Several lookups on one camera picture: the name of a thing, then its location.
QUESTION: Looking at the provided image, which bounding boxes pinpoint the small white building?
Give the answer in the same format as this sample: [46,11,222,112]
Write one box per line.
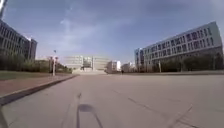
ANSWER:
[106,60,122,73]

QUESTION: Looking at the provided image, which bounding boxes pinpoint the pale wide building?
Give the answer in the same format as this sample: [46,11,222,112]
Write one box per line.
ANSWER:
[63,55,110,72]

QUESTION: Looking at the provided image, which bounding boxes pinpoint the grey concrete road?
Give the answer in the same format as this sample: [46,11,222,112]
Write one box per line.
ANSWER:
[0,73,224,128]

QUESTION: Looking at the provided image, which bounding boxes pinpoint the white pole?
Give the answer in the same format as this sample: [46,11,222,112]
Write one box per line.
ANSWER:
[51,49,58,77]

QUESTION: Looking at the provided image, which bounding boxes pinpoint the long white grey building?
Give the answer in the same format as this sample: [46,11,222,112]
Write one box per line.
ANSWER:
[134,21,224,72]

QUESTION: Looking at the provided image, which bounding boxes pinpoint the row of trees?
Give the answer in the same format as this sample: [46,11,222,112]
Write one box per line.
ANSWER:
[135,53,224,73]

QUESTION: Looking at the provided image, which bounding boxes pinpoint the row of bushes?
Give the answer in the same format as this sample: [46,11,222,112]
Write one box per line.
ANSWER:
[0,53,73,74]

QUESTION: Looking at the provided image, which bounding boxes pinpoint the grey kerb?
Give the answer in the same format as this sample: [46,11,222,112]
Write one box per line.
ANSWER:
[0,74,78,107]

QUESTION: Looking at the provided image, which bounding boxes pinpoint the reddish brick pavement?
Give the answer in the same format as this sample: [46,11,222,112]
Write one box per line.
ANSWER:
[0,73,74,98]

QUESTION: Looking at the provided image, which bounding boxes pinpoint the grass strip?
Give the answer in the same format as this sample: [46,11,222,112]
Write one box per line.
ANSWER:
[0,70,69,81]

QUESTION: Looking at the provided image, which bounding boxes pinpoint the dark glass building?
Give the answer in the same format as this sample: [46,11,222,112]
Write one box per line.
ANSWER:
[0,19,38,62]

